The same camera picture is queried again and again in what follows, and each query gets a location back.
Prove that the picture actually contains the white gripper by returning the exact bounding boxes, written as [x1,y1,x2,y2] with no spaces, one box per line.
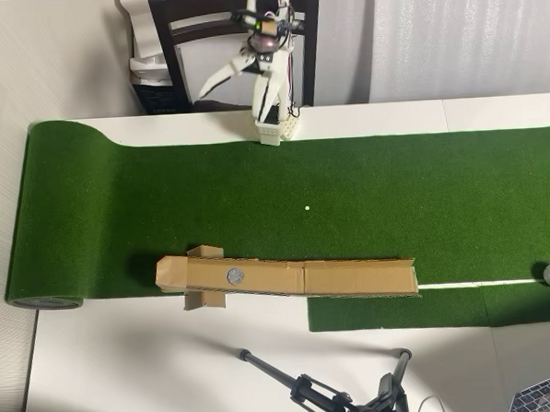
[194,46,296,128]

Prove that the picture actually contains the dark blue box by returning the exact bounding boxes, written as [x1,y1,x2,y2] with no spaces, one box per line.
[132,76,193,116]

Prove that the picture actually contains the dark wooden chair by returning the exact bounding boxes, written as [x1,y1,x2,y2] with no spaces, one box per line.
[147,0,327,116]

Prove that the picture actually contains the white foam packaging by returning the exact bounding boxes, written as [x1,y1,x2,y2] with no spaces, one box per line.
[115,0,177,84]

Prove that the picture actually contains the long green turf mat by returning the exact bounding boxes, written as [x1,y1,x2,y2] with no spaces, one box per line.
[0,93,550,314]

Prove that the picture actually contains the white curtain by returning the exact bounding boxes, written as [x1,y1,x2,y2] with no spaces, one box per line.
[363,0,550,104]

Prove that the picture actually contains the cardboard cross support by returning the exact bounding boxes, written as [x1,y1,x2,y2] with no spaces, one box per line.
[180,242,228,312]

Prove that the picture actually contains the brown cardboard ramp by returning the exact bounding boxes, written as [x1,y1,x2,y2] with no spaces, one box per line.
[154,240,422,311]

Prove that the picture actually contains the small green turf piece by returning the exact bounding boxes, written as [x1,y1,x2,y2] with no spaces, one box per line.
[305,279,550,338]

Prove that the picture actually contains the black tripod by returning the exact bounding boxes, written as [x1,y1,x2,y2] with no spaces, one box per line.
[236,339,415,412]

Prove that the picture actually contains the cardboard mounted wrist camera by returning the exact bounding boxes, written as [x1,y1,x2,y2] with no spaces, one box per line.
[228,4,309,53]

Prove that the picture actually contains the thin white cable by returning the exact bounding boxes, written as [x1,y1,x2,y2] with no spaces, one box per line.
[414,394,448,412]

